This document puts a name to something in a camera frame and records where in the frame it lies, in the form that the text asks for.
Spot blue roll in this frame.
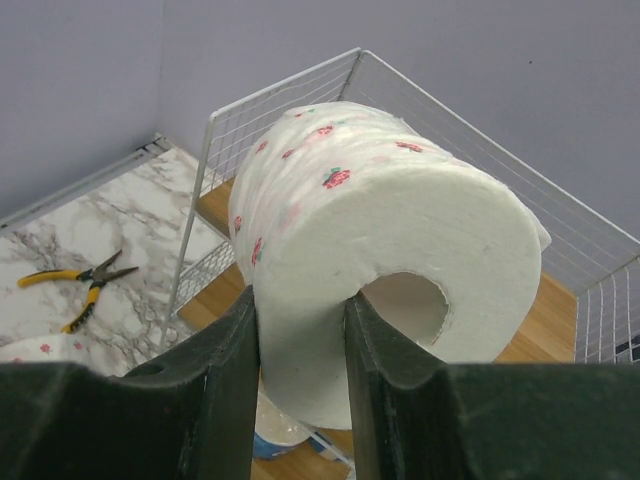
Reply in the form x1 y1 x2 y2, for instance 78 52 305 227
253 391 310 460

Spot yellow handled pliers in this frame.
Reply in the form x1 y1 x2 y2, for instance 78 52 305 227
17 248 140 335

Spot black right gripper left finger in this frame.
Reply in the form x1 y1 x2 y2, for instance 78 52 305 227
1 289 260 480

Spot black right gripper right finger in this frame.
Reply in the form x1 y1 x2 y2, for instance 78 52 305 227
344 295 639 479

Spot pink dotted roll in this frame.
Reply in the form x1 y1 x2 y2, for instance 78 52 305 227
1 333 91 366
228 101 551 429

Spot white wire wooden shelf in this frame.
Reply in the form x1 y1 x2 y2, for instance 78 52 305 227
169 49 639 479

